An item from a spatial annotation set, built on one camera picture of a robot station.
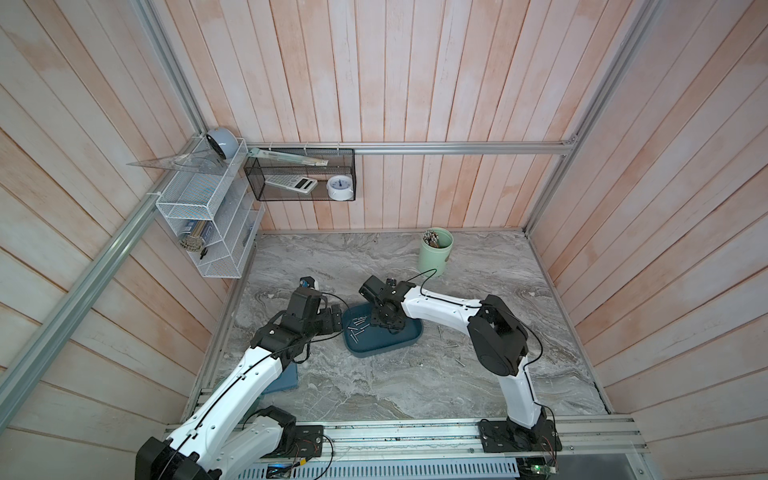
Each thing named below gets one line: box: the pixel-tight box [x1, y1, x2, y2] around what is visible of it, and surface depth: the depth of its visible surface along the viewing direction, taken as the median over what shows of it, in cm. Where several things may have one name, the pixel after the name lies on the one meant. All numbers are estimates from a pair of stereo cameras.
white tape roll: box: [326, 175, 354, 201], surface depth 97 cm
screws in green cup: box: [423, 230, 439, 248], surface depth 97 cm
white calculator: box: [265, 175, 318, 194], surface depth 100 cm
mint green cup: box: [418, 227, 454, 278], surface depth 99 cm
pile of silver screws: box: [348, 316, 370, 344], surface depth 95 cm
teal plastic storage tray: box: [342, 302, 423, 357], surface depth 93 cm
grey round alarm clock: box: [206, 127, 239, 160], surface depth 85 cm
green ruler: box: [248, 148, 329, 167], surface depth 92 cm
